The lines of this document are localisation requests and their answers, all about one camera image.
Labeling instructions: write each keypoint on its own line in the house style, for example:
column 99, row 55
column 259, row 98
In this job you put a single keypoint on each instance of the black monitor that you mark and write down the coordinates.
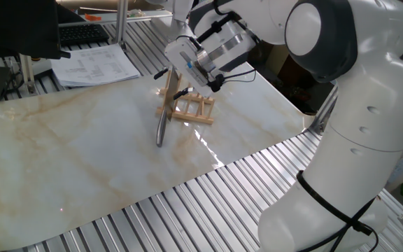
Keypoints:
column 16, row 28

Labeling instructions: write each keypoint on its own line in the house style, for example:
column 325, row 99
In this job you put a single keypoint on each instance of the metal base plate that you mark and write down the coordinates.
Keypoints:
column 163, row 29

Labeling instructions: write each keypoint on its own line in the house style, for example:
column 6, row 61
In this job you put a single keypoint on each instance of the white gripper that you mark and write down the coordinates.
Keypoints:
column 178, row 47

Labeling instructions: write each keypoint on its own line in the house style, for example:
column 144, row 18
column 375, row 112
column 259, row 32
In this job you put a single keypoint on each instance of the black keyboard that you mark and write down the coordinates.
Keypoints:
column 82, row 34

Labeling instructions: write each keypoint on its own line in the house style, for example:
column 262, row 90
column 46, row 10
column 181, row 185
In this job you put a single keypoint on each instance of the steel cleaver knife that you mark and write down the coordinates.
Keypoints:
column 171, row 94

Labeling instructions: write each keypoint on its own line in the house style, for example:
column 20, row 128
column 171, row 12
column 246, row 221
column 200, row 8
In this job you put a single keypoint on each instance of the wooden slotted rack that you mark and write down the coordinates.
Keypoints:
column 194, row 117

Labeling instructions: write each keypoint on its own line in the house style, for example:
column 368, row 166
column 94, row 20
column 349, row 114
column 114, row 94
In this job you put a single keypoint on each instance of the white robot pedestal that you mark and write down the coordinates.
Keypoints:
column 182, row 10

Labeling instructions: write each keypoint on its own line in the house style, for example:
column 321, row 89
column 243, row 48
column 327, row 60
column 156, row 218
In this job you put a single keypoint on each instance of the short aluminium profile post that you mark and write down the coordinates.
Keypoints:
column 27, row 73

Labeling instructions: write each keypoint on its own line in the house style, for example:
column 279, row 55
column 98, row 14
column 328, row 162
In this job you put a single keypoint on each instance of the slanted aluminium frame beam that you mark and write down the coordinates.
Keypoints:
column 322, row 115

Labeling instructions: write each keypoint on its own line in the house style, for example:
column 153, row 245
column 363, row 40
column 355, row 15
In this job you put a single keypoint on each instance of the small orange object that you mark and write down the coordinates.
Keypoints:
column 93, row 17

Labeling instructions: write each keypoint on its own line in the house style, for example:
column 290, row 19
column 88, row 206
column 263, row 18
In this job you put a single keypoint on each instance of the stack of printed papers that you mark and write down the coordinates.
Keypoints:
column 93, row 66

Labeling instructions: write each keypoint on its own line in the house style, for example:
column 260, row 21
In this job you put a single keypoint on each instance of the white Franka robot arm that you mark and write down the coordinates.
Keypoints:
column 362, row 122

